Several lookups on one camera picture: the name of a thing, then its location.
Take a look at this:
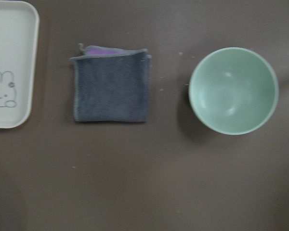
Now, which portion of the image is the cream rabbit tray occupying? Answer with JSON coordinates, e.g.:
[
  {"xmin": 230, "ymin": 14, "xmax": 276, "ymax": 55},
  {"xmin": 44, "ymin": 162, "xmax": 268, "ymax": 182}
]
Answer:
[{"xmin": 0, "ymin": 0, "xmax": 39, "ymax": 128}]

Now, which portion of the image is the grey folded cloth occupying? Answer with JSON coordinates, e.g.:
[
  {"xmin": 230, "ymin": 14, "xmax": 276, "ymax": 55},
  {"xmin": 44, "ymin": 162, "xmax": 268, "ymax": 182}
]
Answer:
[{"xmin": 71, "ymin": 43, "xmax": 151, "ymax": 123}]

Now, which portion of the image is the mint green bowl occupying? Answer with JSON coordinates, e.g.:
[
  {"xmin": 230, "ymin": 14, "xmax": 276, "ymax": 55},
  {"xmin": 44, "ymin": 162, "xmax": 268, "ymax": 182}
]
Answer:
[{"xmin": 188, "ymin": 47, "xmax": 279, "ymax": 135}]

